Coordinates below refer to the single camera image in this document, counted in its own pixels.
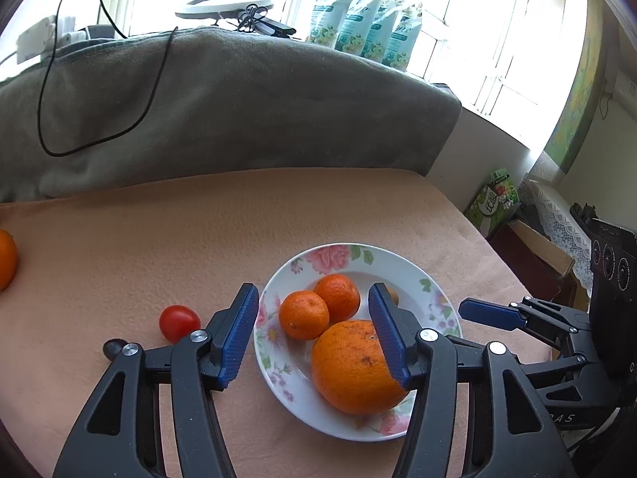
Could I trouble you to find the ring light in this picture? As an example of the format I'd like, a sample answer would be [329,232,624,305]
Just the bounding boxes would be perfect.
[174,0,262,23]

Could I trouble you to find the green carton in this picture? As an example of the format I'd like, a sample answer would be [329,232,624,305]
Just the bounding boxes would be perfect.
[465,169,521,232]

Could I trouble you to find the large dimpled orange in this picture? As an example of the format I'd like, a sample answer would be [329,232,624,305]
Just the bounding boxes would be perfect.
[311,319,416,416]

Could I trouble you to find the small mandarin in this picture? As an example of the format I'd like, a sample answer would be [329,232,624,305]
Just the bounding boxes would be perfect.
[313,274,361,323]
[279,291,330,341]

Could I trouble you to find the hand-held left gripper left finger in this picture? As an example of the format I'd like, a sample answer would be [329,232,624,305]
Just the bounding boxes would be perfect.
[52,283,260,478]

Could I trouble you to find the cardboard box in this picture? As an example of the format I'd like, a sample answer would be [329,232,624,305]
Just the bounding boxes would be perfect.
[490,219,578,310]

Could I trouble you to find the floral white bowl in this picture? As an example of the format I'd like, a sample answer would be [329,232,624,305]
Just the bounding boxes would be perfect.
[254,243,463,441]

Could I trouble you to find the white power strip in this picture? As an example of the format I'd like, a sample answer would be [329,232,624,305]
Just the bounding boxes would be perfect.
[16,17,55,63]

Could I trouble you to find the red cherry tomato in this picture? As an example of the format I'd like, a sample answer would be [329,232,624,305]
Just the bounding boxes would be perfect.
[159,305,202,344]

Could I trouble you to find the teal floral refill pouch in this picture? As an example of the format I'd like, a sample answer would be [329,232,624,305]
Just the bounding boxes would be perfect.
[305,0,366,49]
[384,2,424,71]
[334,0,389,58]
[362,0,406,65]

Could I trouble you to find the white lace cloth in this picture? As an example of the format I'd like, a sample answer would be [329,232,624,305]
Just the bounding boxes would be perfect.
[520,176,595,282]

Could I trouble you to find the green landscape painting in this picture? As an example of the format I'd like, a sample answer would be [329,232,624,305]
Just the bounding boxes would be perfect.
[545,20,608,172]

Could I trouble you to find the smooth round orange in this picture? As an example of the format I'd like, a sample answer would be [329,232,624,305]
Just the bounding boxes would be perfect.
[0,229,19,292]

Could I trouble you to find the black phone holder clamp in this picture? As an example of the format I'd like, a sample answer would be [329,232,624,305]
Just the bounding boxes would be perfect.
[236,4,298,39]

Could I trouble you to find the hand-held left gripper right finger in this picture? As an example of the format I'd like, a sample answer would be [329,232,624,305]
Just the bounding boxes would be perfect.
[367,283,578,478]

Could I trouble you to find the grey blanket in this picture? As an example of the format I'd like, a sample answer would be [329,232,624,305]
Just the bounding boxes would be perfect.
[0,27,461,202]

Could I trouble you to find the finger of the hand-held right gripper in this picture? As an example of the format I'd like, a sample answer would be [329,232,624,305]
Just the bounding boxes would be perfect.
[459,296,593,350]
[528,355,591,395]

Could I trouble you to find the black cable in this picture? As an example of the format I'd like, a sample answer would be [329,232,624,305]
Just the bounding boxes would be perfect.
[37,0,179,157]

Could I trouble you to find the white plug adapter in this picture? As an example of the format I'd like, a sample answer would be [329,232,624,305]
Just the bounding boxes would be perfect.
[57,17,85,45]

